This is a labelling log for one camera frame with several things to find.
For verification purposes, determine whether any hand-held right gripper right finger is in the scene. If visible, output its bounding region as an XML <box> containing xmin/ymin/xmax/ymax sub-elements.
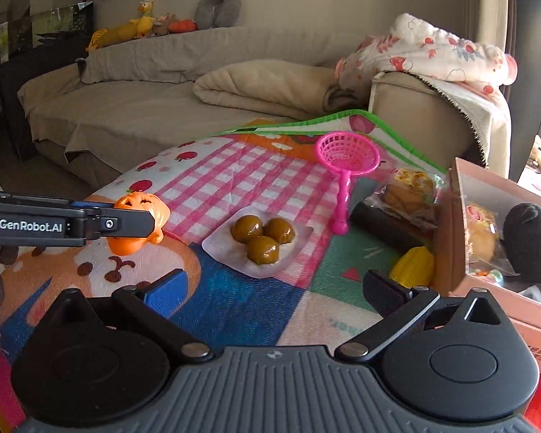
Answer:
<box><xmin>334</xmin><ymin>270</ymin><xmax>503</xmax><ymax>362</ymax></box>

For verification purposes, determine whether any white floral blanket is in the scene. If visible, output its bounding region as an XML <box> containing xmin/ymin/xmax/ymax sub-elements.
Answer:
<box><xmin>335</xmin><ymin>13</ymin><xmax>519</xmax><ymax>100</ymax></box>

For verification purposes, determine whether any colourful printed play mat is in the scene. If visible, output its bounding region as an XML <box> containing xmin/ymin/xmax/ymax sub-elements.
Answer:
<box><xmin>0</xmin><ymin>109</ymin><xmax>541</xmax><ymax>433</ymax></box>

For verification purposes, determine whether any black cylinder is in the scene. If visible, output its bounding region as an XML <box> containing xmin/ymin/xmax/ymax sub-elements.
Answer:
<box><xmin>351</xmin><ymin>201</ymin><xmax>427</xmax><ymax>254</ymax></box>

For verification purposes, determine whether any folded beige blanket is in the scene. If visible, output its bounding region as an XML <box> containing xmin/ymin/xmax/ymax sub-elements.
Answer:
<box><xmin>193</xmin><ymin>60</ymin><xmax>371</xmax><ymax>121</ymax></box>

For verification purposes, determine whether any dark curtain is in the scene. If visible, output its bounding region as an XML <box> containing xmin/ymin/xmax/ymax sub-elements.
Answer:
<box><xmin>505</xmin><ymin>0</ymin><xmax>541</xmax><ymax>181</ymax></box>

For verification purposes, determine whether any beige sofa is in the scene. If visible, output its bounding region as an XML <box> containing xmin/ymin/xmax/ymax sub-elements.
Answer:
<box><xmin>17</xmin><ymin>25</ymin><xmax>512</xmax><ymax>190</ymax></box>

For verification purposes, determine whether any brown glazed bun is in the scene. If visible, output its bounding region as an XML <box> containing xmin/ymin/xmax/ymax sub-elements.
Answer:
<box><xmin>264</xmin><ymin>217</ymin><xmax>296</xmax><ymax>244</ymax></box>
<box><xmin>246</xmin><ymin>236</ymin><xmax>281</xmax><ymax>265</ymax></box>
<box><xmin>231</xmin><ymin>215</ymin><xmax>265</xmax><ymax>243</ymax></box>

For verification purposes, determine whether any grey neck pillow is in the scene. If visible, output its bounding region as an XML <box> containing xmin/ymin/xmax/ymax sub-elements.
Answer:
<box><xmin>195</xmin><ymin>0</ymin><xmax>243</xmax><ymax>31</ymax></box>

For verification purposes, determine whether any yellow corn toy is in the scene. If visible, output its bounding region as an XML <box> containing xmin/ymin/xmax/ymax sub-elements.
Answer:
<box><xmin>389</xmin><ymin>246</ymin><xmax>435</xmax><ymax>288</ymax></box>

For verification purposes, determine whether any packaged bun with pink label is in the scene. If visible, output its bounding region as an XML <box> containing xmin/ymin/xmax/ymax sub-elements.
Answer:
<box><xmin>463</xmin><ymin>203</ymin><xmax>506</xmax><ymax>276</ymax></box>

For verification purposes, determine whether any fringed cream towel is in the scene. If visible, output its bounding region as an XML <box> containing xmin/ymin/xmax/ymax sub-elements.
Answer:
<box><xmin>420</xmin><ymin>74</ymin><xmax>513</xmax><ymax>179</ymax></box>

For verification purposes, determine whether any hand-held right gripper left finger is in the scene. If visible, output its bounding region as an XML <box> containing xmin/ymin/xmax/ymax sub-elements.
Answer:
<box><xmin>49</xmin><ymin>269</ymin><xmax>214</xmax><ymax>362</ymax></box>

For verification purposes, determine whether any pink toy net scoop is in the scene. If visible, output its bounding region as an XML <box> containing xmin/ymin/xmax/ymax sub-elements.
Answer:
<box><xmin>316</xmin><ymin>132</ymin><xmax>380</xmax><ymax>235</ymax></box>

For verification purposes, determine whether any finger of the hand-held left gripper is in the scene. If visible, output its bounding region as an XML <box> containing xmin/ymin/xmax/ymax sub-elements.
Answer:
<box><xmin>70</xmin><ymin>197</ymin><xmax>118</xmax><ymax>212</ymax></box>
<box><xmin>85</xmin><ymin>207</ymin><xmax>158</xmax><ymax>245</ymax></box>

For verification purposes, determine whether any packaged pastry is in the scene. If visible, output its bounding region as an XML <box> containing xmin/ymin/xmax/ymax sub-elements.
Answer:
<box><xmin>372</xmin><ymin>168</ymin><xmax>447</xmax><ymax>231</ymax></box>

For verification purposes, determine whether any yellow duck plush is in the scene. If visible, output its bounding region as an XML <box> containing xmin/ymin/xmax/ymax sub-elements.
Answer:
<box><xmin>131</xmin><ymin>0</ymin><xmax>157</xmax><ymax>39</ymax></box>

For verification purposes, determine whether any pink cardboard box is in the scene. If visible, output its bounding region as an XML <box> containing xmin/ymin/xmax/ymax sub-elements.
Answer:
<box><xmin>433</xmin><ymin>157</ymin><xmax>541</xmax><ymax>376</ymax></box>

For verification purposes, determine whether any black cabinet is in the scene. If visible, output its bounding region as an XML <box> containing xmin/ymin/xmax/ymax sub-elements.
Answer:
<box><xmin>0</xmin><ymin>35</ymin><xmax>92</xmax><ymax>163</ymax></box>

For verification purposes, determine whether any glass fish tank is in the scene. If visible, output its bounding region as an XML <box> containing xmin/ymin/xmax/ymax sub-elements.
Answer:
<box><xmin>0</xmin><ymin>0</ymin><xmax>94</xmax><ymax>61</ymax></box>

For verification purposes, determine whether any white square plate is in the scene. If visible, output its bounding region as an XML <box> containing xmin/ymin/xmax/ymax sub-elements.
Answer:
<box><xmin>201</xmin><ymin>205</ymin><xmax>315</xmax><ymax>279</ymax></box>

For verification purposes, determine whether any brown plush toy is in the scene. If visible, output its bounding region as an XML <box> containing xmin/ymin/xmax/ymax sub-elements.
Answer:
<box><xmin>151</xmin><ymin>13</ymin><xmax>177</xmax><ymax>38</ymax></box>

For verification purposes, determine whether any orange pumpkin toy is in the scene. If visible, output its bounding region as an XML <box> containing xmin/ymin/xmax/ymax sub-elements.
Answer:
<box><xmin>107</xmin><ymin>191</ymin><xmax>171</xmax><ymax>255</ymax></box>

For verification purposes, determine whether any long yellow plush toy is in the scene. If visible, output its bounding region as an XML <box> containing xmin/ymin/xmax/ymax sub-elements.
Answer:
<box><xmin>87</xmin><ymin>22</ymin><xmax>141</xmax><ymax>52</ymax></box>

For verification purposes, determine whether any small colourful candy packet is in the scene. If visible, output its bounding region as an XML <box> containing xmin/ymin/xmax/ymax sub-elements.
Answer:
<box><xmin>471</xmin><ymin>268</ymin><xmax>506</xmax><ymax>288</ymax></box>

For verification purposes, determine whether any black plush toy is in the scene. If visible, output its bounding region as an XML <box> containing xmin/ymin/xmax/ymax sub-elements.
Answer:
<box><xmin>503</xmin><ymin>203</ymin><xmax>541</xmax><ymax>281</ymax></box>

